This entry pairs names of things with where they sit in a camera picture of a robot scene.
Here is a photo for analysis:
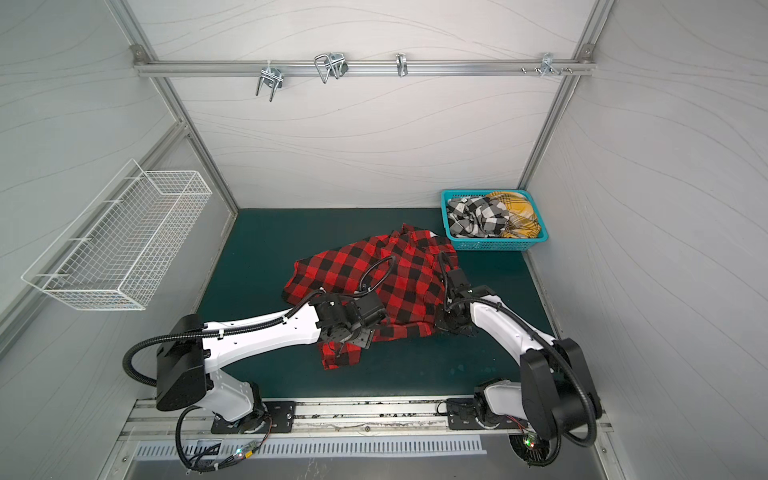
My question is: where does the red black plaid shirt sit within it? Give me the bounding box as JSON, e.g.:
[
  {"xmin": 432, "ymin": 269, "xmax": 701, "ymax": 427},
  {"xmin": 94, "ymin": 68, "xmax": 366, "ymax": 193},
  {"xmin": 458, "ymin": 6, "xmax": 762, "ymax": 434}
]
[{"xmin": 283, "ymin": 224, "xmax": 459, "ymax": 342}]

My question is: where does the metal U-bolt clamp middle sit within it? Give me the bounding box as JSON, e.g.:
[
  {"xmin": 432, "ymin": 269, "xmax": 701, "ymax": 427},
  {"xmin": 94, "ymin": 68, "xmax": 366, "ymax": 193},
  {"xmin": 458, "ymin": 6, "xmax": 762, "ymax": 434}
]
[{"xmin": 313, "ymin": 52, "xmax": 349, "ymax": 84}]

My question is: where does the white vent strip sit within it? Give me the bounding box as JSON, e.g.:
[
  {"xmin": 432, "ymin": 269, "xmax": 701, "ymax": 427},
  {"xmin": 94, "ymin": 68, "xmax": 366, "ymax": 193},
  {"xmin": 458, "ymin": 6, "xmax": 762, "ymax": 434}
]
[{"xmin": 133, "ymin": 435, "xmax": 487, "ymax": 461}]

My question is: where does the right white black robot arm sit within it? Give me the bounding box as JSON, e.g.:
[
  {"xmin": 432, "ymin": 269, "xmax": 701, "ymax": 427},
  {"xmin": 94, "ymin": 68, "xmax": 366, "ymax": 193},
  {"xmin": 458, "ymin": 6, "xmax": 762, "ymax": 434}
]
[{"xmin": 436, "ymin": 253, "xmax": 603, "ymax": 447}]

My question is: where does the left base cable bundle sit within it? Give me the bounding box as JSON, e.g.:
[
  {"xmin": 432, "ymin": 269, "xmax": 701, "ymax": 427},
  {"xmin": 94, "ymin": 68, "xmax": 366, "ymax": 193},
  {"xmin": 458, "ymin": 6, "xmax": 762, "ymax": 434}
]
[{"xmin": 173, "ymin": 404, "xmax": 271, "ymax": 473}]

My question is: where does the teal plastic basket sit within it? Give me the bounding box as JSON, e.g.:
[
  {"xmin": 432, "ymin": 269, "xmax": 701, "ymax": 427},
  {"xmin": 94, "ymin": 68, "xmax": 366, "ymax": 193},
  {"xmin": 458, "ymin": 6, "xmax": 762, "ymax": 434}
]
[{"xmin": 440, "ymin": 189, "xmax": 549, "ymax": 252}]

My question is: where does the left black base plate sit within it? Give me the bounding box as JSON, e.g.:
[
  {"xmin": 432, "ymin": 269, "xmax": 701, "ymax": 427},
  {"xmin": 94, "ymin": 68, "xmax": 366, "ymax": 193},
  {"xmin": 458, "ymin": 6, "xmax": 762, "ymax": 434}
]
[{"xmin": 211, "ymin": 401, "xmax": 297, "ymax": 435}]

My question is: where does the horizontal aluminium rail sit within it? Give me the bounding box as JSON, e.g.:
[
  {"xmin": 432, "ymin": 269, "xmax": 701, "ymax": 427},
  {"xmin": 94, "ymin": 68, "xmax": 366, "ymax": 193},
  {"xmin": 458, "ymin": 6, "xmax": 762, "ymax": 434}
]
[{"xmin": 134, "ymin": 57, "xmax": 597, "ymax": 78}]

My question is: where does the small metal clamp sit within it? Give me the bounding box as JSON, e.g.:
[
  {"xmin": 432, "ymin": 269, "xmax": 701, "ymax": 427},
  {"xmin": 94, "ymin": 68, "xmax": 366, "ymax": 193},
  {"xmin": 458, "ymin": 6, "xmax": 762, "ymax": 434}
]
[{"xmin": 395, "ymin": 53, "xmax": 408, "ymax": 78}]

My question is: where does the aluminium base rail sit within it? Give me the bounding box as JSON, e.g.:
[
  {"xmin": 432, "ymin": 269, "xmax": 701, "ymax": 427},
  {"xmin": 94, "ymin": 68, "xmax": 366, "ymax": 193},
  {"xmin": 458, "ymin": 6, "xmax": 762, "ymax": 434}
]
[{"xmin": 119, "ymin": 392, "xmax": 613, "ymax": 442}]

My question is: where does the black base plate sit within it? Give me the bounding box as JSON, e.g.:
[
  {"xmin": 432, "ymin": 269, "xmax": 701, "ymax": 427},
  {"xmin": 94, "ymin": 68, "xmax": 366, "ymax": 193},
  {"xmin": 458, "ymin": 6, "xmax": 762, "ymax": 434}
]
[
  {"xmin": 435, "ymin": 397, "xmax": 529, "ymax": 431},
  {"xmin": 211, "ymin": 401, "xmax": 297, "ymax": 435}
]

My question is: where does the right base cable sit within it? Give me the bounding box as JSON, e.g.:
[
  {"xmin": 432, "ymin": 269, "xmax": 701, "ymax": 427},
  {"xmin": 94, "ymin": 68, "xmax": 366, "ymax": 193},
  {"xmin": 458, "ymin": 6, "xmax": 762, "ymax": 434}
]
[{"xmin": 508, "ymin": 428, "xmax": 562, "ymax": 468}]

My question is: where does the white wire basket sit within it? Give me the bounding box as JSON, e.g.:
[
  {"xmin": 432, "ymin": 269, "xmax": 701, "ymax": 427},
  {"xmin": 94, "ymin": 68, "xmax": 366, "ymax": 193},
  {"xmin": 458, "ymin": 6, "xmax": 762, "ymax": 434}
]
[{"xmin": 21, "ymin": 160, "xmax": 212, "ymax": 311}]

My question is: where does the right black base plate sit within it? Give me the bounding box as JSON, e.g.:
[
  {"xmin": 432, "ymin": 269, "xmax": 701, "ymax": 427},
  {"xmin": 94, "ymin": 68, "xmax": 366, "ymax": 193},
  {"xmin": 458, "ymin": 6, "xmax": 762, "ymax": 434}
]
[{"xmin": 435, "ymin": 397, "xmax": 529, "ymax": 431}]

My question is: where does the metal bracket with bolts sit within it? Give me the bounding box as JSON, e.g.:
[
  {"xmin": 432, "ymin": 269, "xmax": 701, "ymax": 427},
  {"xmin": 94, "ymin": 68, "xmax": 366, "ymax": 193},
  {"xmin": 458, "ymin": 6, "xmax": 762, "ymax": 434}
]
[{"xmin": 520, "ymin": 53, "xmax": 574, "ymax": 77}]

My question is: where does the black white checked shirt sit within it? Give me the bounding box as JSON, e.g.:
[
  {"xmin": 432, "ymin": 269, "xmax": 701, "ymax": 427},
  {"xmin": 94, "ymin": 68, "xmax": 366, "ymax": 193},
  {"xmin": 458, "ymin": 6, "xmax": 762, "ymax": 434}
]
[{"xmin": 446, "ymin": 196, "xmax": 510, "ymax": 238}]

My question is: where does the metal u-bolt clamp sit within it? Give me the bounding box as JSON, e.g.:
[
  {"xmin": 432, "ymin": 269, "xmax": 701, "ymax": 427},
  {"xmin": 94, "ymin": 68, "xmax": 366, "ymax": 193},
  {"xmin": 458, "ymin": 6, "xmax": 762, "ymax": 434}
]
[
  {"xmin": 255, "ymin": 64, "xmax": 284, "ymax": 102},
  {"xmin": 313, "ymin": 52, "xmax": 349, "ymax": 84}
]

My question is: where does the yellow plaid shirt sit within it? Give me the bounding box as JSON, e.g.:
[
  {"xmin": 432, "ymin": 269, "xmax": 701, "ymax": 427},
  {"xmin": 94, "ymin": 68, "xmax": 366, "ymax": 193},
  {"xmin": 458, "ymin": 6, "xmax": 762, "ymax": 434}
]
[{"xmin": 487, "ymin": 191, "xmax": 542, "ymax": 239}]

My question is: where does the metal U-bolt clamp left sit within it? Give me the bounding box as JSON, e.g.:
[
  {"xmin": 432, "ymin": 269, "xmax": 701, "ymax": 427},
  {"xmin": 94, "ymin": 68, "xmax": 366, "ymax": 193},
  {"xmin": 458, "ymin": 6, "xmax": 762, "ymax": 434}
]
[{"xmin": 255, "ymin": 64, "xmax": 284, "ymax": 102}]

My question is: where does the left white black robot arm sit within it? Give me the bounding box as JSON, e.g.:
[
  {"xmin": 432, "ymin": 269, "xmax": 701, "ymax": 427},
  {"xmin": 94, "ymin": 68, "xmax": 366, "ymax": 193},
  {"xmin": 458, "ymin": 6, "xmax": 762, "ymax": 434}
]
[{"xmin": 122, "ymin": 284, "xmax": 387, "ymax": 424}]

